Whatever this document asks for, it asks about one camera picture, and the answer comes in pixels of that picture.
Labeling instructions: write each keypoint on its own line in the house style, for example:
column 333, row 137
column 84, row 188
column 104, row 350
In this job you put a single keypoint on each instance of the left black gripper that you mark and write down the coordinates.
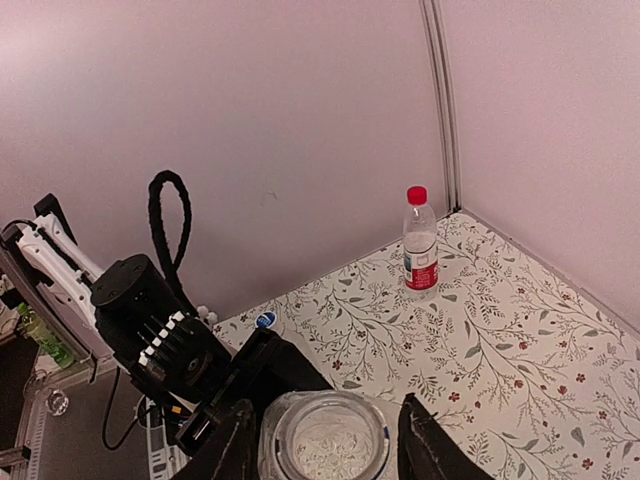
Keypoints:
column 266, row 367

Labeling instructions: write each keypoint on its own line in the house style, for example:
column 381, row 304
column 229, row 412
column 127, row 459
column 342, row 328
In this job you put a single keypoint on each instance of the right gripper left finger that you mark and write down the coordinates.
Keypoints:
column 230, row 453

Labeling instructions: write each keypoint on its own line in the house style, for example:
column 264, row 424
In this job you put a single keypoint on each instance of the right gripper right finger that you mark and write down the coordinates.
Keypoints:
column 426, row 452

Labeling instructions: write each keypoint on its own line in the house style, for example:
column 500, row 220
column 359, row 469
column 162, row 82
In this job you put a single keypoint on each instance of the Pepsi bottle blue label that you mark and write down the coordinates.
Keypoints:
column 328, row 435

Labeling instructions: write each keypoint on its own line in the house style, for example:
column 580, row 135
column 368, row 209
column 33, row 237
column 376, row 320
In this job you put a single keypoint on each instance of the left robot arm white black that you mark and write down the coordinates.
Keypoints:
column 113, row 305

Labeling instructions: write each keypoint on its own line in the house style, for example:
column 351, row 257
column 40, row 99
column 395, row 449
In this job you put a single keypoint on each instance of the clear empty plastic bottle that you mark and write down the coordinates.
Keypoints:
column 271, row 321

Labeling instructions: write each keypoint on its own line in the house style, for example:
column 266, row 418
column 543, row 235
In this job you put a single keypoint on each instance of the red-capped clear bottle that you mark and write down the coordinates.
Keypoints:
column 421, row 264

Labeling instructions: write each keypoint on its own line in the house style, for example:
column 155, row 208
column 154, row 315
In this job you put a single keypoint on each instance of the green drink bottle background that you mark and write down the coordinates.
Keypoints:
column 31, row 325

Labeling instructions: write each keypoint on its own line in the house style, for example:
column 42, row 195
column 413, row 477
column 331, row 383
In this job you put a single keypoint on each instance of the floral patterned table mat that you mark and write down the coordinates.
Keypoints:
column 531, row 379

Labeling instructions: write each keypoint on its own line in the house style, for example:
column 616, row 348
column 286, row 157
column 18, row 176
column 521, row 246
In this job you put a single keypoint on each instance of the small glass cup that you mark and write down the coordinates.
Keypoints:
column 56, row 402

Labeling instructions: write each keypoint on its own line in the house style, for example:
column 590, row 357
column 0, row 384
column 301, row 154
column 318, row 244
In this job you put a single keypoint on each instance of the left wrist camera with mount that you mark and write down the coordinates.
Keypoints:
column 182, row 356

